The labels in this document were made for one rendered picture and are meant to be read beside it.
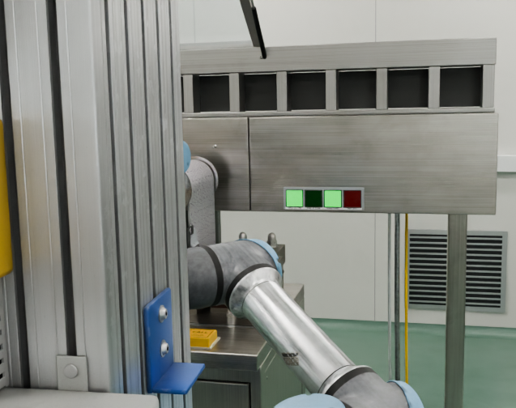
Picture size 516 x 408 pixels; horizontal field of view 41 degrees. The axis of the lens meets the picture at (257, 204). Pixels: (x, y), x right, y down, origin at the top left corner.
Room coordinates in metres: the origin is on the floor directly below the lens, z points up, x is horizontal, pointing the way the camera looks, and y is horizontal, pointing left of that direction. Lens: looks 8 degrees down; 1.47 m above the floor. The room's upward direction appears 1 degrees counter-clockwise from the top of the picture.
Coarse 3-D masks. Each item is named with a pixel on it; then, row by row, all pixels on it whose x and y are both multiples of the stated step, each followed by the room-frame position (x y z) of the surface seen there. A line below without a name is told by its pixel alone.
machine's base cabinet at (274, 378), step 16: (304, 304) 2.16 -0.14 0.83; (272, 352) 1.69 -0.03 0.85; (208, 368) 1.59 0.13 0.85; (272, 368) 1.70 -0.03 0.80; (288, 368) 1.91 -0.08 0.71; (208, 384) 1.58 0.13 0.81; (224, 384) 1.57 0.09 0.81; (240, 384) 1.57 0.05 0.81; (256, 384) 1.56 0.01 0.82; (272, 384) 1.69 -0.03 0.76; (288, 384) 1.91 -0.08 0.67; (192, 400) 1.59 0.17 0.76; (208, 400) 1.58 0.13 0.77; (224, 400) 1.58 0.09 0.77; (240, 400) 1.57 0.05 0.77; (256, 400) 1.56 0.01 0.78; (272, 400) 1.69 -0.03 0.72
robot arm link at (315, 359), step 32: (224, 256) 1.25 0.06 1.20; (256, 256) 1.27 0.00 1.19; (224, 288) 1.23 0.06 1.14; (256, 288) 1.21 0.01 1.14; (256, 320) 1.18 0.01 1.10; (288, 320) 1.14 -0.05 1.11; (288, 352) 1.10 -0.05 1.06; (320, 352) 1.07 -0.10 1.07; (320, 384) 1.04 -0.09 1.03; (352, 384) 1.00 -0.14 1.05; (384, 384) 1.01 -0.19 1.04
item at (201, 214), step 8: (200, 200) 1.97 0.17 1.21; (208, 200) 2.05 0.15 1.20; (192, 208) 1.90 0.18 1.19; (200, 208) 1.97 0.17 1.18; (208, 208) 2.05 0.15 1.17; (192, 216) 1.90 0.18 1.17; (200, 216) 1.97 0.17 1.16; (208, 216) 2.04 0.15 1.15; (192, 224) 1.90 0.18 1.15; (200, 224) 1.97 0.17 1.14; (208, 224) 2.04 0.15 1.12; (200, 232) 1.96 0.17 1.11; (208, 232) 2.04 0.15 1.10; (200, 240) 1.96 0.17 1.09; (208, 240) 2.04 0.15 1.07
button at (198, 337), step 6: (192, 330) 1.64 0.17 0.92; (198, 330) 1.64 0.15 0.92; (204, 330) 1.64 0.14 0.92; (210, 330) 1.64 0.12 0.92; (192, 336) 1.60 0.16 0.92; (198, 336) 1.60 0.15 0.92; (204, 336) 1.60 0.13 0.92; (210, 336) 1.60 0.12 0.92; (216, 336) 1.64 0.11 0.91; (192, 342) 1.59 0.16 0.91; (198, 342) 1.59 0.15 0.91; (204, 342) 1.58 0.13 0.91; (210, 342) 1.59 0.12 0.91
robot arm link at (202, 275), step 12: (192, 252) 1.24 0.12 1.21; (204, 252) 1.24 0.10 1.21; (192, 264) 1.22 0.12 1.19; (204, 264) 1.22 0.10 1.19; (192, 276) 1.20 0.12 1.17; (204, 276) 1.21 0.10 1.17; (216, 276) 1.22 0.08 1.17; (192, 288) 1.20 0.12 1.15; (204, 288) 1.21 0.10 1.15; (216, 288) 1.22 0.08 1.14; (192, 300) 1.21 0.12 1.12; (204, 300) 1.21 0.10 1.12
